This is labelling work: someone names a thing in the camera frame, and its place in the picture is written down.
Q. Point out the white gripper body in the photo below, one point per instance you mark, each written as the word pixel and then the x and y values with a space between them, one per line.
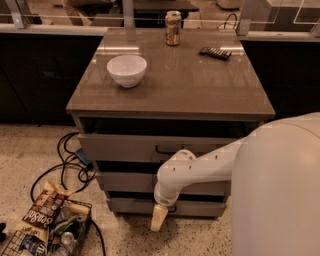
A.
pixel 164 199

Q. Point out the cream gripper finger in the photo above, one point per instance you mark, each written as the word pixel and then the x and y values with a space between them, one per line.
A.
pixel 159 214

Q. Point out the grey drawer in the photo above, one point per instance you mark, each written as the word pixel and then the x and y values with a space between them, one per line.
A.
pixel 122 183
pixel 138 148
pixel 125 206

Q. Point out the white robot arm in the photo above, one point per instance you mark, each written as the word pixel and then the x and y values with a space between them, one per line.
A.
pixel 275 186

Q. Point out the grey bottom drawer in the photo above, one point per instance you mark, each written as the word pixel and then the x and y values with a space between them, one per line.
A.
pixel 125 206

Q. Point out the grey top drawer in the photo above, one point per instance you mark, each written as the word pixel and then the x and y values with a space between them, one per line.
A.
pixel 138 148

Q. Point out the grey three-drawer cabinet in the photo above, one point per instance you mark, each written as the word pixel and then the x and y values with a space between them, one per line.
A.
pixel 182 94

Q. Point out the blue power plug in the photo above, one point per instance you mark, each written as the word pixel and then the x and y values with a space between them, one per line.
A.
pixel 80 154

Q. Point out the silver can in basket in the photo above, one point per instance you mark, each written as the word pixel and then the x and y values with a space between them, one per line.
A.
pixel 68 241

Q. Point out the brown sea salt chip bag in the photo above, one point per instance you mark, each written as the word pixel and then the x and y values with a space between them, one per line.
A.
pixel 44 211

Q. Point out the white ceramic bowl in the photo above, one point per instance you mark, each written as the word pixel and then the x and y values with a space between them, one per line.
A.
pixel 127 70

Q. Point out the blue snack bag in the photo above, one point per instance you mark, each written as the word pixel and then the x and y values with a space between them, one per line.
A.
pixel 34 245

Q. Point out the black chocolate bar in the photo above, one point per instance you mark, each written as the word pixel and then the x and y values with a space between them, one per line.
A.
pixel 215 53

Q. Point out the orange drink can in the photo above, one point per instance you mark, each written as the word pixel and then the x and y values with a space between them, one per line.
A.
pixel 172 28

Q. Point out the black wire basket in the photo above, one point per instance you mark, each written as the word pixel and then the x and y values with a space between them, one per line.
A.
pixel 74 217

